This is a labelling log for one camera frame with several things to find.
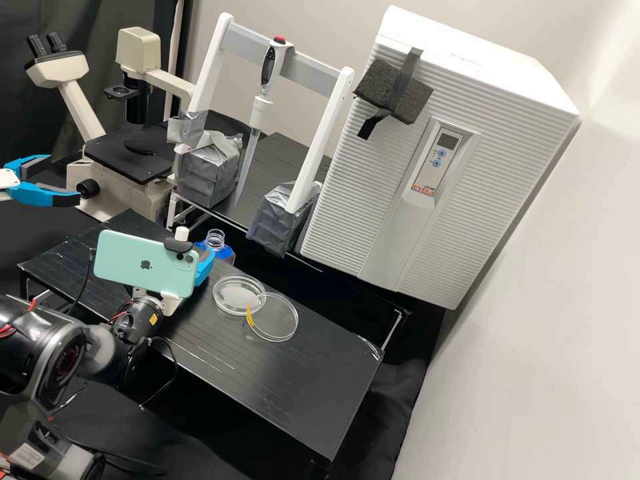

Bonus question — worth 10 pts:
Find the white pipette stand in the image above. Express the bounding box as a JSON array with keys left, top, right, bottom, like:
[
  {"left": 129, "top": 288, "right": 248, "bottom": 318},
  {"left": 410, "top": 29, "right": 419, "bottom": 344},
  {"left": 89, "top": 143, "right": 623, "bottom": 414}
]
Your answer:
[{"left": 171, "top": 11, "right": 357, "bottom": 211}]

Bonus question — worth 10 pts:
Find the cream microscope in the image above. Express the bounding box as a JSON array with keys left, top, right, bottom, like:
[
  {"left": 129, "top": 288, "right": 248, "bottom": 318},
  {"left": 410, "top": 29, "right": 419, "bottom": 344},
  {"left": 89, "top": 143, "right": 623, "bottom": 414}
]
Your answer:
[{"left": 23, "top": 27, "right": 197, "bottom": 224}]

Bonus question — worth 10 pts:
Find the black platform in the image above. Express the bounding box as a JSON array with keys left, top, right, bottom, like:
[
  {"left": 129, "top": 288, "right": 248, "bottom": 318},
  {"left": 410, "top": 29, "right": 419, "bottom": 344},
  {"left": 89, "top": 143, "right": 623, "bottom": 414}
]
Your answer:
[
  {"left": 169, "top": 131, "right": 335, "bottom": 251},
  {"left": 219, "top": 239, "right": 414, "bottom": 354},
  {"left": 17, "top": 208, "right": 385, "bottom": 465}
]

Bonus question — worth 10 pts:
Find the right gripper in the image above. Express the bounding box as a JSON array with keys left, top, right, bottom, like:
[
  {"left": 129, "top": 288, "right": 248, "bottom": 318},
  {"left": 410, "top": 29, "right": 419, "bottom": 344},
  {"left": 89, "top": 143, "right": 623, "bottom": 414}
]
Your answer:
[{"left": 159, "top": 247, "right": 217, "bottom": 317}]

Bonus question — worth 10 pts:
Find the petri dish lid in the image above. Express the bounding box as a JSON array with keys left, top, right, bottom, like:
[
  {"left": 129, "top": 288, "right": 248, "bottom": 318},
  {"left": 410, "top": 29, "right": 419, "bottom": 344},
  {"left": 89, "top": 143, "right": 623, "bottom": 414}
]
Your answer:
[{"left": 247, "top": 291, "right": 300, "bottom": 343}]

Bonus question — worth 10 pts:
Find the grey taped block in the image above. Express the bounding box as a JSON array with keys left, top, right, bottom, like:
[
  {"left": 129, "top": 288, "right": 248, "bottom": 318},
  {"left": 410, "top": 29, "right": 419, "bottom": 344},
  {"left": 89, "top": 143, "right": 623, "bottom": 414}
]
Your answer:
[
  {"left": 245, "top": 180, "right": 324, "bottom": 259},
  {"left": 167, "top": 110, "right": 245, "bottom": 209}
]

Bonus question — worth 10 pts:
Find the right wrist camera phone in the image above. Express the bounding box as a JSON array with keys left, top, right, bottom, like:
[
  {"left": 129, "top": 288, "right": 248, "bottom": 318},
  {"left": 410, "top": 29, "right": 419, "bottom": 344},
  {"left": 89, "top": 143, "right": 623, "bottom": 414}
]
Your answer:
[{"left": 93, "top": 225, "right": 201, "bottom": 301}]

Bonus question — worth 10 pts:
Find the petri dish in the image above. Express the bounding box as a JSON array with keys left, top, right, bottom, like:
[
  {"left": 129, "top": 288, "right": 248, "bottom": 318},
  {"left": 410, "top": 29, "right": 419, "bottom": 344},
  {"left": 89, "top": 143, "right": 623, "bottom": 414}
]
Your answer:
[{"left": 213, "top": 273, "right": 267, "bottom": 317}]

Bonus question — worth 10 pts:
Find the pipette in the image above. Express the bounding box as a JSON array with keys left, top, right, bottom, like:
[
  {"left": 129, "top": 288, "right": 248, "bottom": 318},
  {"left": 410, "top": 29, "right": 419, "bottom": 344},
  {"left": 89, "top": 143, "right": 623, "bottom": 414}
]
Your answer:
[{"left": 233, "top": 37, "right": 295, "bottom": 207}]

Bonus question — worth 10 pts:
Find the black cable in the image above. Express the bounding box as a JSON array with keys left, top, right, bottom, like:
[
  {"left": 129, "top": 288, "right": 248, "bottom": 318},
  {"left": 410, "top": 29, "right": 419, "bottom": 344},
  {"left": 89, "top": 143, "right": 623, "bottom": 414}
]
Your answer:
[
  {"left": 73, "top": 249, "right": 97, "bottom": 317},
  {"left": 133, "top": 336, "right": 179, "bottom": 408}
]

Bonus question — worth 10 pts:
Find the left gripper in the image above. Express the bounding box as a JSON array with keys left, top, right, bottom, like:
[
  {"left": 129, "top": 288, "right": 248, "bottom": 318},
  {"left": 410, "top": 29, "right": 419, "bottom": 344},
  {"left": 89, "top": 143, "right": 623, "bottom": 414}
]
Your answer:
[{"left": 0, "top": 154, "right": 82, "bottom": 209}]

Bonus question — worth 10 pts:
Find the white incubator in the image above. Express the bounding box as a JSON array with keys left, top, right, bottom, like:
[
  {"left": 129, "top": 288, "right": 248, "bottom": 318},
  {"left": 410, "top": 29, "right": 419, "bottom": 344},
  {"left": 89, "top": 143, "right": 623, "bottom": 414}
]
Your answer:
[{"left": 293, "top": 4, "right": 583, "bottom": 312}]

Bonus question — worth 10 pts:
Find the blue bottle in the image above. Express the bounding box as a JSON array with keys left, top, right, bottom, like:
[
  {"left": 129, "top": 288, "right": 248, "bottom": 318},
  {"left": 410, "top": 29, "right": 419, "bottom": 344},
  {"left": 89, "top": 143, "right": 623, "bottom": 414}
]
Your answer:
[{"left": 192, "top": 227, "right": 237, "bottom": 267}]

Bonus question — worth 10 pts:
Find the incubator door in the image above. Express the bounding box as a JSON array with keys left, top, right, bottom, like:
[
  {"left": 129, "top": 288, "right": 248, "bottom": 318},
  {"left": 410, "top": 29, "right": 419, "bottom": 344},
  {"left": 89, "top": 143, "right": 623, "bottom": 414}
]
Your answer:
[{"left": 295, "top": 45, "right": 484, "bottom": 294}]

